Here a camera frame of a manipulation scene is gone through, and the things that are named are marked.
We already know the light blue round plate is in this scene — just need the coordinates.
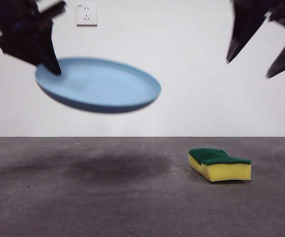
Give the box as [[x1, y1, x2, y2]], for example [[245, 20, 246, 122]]
[[34, 56, 162, 114]]

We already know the yellow sponge with green pad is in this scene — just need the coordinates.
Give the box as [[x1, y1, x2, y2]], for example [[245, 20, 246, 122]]
[[188, 148, 252, 184]]

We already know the white wall socket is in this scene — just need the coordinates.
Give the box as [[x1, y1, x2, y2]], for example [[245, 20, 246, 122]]
[[76, 2, 99, 27]]

